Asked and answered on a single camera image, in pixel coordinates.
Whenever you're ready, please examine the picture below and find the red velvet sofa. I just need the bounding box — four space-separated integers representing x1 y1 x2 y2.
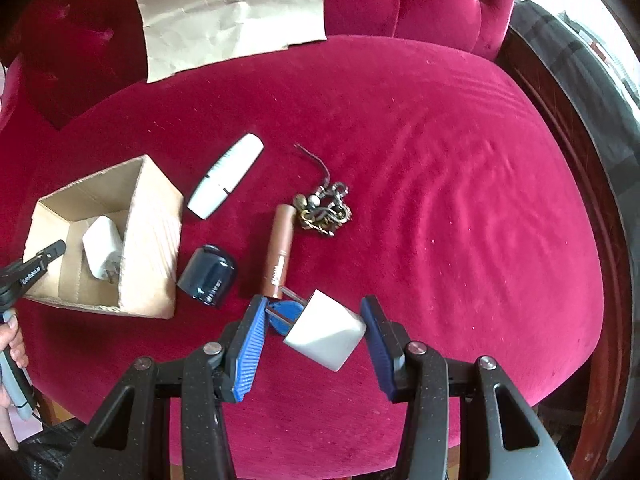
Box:
0 0 626 468

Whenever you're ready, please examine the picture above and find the dark blue jar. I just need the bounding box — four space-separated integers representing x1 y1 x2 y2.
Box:
176 244 237 309

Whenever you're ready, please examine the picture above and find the white charger plug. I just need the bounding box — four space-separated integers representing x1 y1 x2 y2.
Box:
81 216 125 286
280 285 368 373

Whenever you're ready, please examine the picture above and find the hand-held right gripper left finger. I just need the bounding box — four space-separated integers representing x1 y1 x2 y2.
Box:
57 294 268 480

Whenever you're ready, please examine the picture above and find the blue key fob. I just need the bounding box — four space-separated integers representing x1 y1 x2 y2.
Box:
264 297 302 338

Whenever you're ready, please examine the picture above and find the black bag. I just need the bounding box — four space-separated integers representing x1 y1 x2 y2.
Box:
15 420 96 480

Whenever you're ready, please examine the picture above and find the person's left hand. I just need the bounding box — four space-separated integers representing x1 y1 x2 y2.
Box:
0 315 31 453

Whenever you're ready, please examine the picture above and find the cardboard box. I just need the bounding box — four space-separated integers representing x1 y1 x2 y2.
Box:
22 154 185 320

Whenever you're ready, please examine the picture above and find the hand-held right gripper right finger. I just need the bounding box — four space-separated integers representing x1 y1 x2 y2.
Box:
360 296 576 480

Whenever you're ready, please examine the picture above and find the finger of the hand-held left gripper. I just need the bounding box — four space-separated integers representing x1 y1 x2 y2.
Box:
0 240 67 311

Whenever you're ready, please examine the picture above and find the white plastic tube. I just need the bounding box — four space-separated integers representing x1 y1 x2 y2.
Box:
186 132 265 221

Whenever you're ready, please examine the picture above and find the brown lipstick tube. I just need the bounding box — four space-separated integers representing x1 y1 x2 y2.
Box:
261 203 297 298

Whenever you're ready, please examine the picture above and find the crumpled brown paper sheet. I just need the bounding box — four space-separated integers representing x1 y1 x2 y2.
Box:
125 0 328 84

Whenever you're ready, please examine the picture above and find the metal keychain bundle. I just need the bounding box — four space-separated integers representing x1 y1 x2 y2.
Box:
293 142 356 241

